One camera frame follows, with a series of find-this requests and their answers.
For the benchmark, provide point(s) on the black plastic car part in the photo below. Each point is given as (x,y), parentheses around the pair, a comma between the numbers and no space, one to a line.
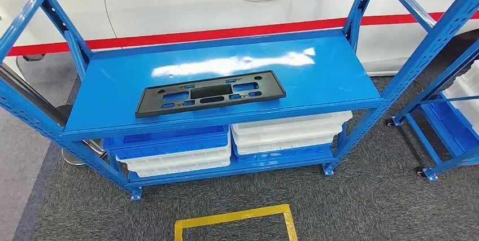
(209,90)

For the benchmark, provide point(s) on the blue metal shelf rack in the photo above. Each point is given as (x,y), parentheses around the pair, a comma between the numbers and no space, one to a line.
(112,93)

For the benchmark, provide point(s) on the blue shelf rack on castors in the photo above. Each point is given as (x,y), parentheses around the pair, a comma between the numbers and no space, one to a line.
(421,138)

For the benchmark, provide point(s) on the white plastic crate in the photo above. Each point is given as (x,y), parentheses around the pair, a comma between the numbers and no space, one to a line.
(288,134)
(292,122)
(179,170)
(179,159)
(467,93)
(284,146)

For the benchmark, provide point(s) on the yellow floor tape square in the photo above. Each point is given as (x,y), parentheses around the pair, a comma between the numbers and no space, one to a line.
(232,215)

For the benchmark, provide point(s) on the white car with red stripe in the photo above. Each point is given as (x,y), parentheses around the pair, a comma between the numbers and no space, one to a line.
(187,3)

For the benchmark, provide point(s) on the stanchion with chrome base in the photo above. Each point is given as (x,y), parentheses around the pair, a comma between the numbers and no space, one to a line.
(75,160)

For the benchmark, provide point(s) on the black round stanchion base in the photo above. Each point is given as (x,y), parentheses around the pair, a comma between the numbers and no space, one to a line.
(64,114)

